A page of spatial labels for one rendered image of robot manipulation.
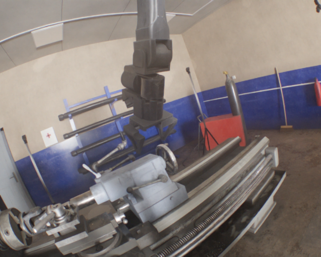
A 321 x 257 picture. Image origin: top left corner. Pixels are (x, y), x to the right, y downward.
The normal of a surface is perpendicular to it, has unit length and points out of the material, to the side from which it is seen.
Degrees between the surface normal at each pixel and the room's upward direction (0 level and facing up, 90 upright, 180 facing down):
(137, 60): 90
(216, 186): 36
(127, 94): 90
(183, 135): 90
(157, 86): 117
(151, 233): 90
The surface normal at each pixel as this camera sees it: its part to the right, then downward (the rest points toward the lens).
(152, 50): 0.70, 0.28
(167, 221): 0.04, -0.77
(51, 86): 0.50, -0.01
